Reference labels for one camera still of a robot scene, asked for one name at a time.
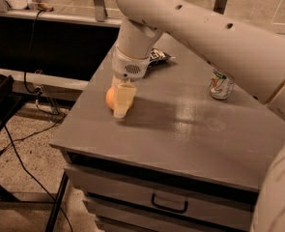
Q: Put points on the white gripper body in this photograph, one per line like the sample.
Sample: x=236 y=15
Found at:
x=128 y=67

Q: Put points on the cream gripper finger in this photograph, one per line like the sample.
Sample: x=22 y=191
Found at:
x=123 y=99
x=115 y=81

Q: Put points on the orange fruit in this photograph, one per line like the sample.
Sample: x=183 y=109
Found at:
x=109 y=97

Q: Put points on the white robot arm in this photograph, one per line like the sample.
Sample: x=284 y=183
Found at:
x=251 y=57

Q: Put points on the blue chip bag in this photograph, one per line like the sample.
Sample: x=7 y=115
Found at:
x=157 y=57

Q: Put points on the grey drawer cabinet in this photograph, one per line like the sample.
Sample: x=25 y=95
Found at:
x=177 y=142

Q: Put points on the white green soda can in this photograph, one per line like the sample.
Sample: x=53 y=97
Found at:
x=221 y=86

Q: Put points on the black drawer handle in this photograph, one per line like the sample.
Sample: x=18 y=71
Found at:
x=178 y=207

